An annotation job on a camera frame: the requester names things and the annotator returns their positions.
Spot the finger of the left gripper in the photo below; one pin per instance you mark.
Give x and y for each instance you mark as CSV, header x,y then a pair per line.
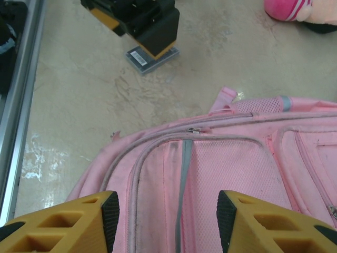
x,y
105,17
160,34

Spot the aluminium rail frame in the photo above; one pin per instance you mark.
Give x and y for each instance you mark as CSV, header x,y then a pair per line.
x,y
26,66

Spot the pink plush doll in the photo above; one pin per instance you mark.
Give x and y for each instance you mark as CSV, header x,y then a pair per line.
x,y
284,9

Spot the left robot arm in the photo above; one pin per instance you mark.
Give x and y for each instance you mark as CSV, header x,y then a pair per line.
x,y
10,15

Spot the pink school backpack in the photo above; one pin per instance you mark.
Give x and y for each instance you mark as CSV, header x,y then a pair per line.
x,y
237,171

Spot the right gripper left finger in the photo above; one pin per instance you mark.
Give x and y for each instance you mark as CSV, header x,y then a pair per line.
x,y
65,232

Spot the small black barcode box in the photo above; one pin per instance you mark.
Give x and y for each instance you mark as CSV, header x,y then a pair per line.
x,y
139,62

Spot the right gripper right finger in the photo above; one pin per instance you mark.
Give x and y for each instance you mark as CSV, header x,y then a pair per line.
x,y
276,232

